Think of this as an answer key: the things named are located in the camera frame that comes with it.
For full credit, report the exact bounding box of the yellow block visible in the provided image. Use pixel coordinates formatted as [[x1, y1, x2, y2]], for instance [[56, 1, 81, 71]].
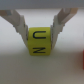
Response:
[[27, 26, 53, 58]]

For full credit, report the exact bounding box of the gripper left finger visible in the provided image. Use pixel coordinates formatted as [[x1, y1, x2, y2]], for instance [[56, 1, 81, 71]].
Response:
[[0, 8, 32, 50]]

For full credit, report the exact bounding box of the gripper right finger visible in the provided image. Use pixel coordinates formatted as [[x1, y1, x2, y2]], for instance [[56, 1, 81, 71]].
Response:
[[48, 8, 82, 48]]

